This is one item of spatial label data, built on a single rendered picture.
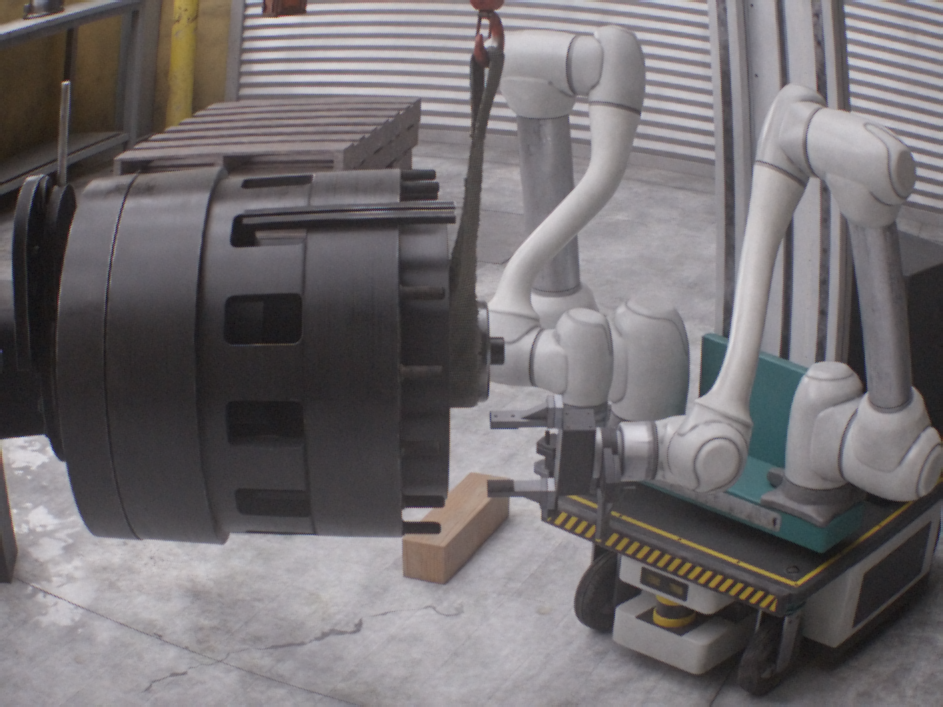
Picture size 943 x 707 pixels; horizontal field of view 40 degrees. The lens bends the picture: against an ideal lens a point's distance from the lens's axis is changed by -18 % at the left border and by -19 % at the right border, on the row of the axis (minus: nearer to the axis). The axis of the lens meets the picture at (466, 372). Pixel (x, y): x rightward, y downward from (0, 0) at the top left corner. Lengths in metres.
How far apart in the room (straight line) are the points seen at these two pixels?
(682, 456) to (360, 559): 1.46
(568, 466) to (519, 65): 0.81
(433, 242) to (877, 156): 0.72
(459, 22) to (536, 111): 5.02
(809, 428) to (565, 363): 0.47
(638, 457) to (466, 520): 1.19
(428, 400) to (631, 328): 0.98
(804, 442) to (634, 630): 0.57
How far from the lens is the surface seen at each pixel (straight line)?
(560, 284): 2.94
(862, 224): 2.31
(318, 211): 2.00
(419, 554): 3.35
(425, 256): 2.02
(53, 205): 2.08
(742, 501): 2.81
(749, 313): 2.24
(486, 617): 3.22
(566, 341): 2.65
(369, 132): 5.80
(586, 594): 3.07
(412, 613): 3.24
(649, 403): 2.94
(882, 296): 2.38
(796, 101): 2.37
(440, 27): 7.86
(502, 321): 2.70
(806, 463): 2.68
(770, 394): 2.91
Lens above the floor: 1.57
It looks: 20 degrees down
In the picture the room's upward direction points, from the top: straight up
